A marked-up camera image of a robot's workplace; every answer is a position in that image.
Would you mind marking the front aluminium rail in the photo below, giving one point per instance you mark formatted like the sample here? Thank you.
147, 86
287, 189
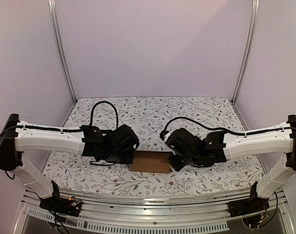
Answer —
190, 214

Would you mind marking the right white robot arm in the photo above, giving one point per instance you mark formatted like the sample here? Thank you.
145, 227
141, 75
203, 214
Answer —
279, 138

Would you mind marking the brown cardboard box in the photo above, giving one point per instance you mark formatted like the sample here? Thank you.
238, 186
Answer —
150, 162

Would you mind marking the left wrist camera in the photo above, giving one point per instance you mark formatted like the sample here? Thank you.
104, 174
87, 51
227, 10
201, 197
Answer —
125, 139

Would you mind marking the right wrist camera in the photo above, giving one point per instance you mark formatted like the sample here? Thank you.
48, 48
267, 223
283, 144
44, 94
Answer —
182, 142

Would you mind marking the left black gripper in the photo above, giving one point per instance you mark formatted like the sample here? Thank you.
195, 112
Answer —
129, 159

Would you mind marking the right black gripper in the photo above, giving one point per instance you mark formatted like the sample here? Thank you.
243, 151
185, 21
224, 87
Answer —
176, 163

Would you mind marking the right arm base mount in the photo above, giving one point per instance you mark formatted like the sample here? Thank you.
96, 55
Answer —
248, 205

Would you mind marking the left aluminium frame post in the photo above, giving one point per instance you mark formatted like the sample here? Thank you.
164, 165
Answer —
60, 50

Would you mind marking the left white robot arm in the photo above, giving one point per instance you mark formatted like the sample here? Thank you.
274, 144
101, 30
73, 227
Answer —
20, 136

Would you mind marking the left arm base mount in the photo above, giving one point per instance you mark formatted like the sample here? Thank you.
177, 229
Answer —
55, 203

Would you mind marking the right aluminium frame post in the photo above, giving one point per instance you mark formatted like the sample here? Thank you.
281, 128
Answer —
247, 50

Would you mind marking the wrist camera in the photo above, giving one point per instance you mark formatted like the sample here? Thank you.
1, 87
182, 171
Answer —
125, 139
182, 142

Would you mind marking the aluminium frame post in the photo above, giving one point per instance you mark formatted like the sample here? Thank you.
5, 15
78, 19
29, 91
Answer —
60, 50
247, 50

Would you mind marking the floral patterned table mat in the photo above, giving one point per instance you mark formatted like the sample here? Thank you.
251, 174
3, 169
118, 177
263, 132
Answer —
148, 116

